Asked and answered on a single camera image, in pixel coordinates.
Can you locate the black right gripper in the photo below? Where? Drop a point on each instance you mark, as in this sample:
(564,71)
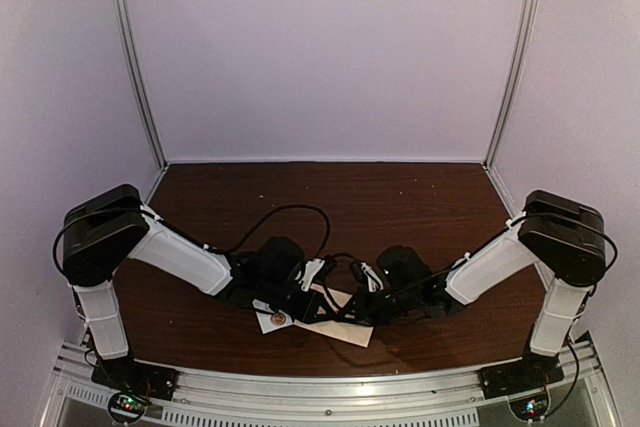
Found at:
(364,313)

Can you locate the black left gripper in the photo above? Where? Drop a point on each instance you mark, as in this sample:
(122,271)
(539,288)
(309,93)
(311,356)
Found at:
(308,310)

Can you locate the cream envelope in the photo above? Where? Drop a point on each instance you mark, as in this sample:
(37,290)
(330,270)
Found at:
(349,333)

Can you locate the sticker sheet with seals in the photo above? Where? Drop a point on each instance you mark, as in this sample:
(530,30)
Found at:
(270,320)

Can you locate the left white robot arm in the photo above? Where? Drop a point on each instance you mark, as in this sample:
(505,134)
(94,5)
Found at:
(98,236)

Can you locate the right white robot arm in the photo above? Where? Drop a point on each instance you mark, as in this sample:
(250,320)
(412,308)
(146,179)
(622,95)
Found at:
(566,237)

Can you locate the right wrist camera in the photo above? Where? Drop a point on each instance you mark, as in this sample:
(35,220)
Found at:
(364,274)

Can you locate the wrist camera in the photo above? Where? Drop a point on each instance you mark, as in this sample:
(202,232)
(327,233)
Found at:
(364,274)
(315,270)

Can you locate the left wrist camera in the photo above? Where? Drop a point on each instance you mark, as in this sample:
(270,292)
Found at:
(315,270)

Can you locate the front aluminium rail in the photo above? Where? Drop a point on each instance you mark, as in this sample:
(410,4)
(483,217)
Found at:
(451,397)

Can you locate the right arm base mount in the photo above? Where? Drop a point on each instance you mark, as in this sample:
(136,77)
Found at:
(525,382)

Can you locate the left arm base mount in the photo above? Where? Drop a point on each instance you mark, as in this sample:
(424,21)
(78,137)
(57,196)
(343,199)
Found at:
(136,385)

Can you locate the right aluminium frame post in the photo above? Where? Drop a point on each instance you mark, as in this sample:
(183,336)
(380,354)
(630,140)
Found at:
(527,17)

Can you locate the aluminium frame post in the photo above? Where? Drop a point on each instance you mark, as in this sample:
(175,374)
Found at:
(136,77)
(527,17)

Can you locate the left aluminium frame post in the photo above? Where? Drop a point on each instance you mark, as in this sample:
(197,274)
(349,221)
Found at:
(136,77)

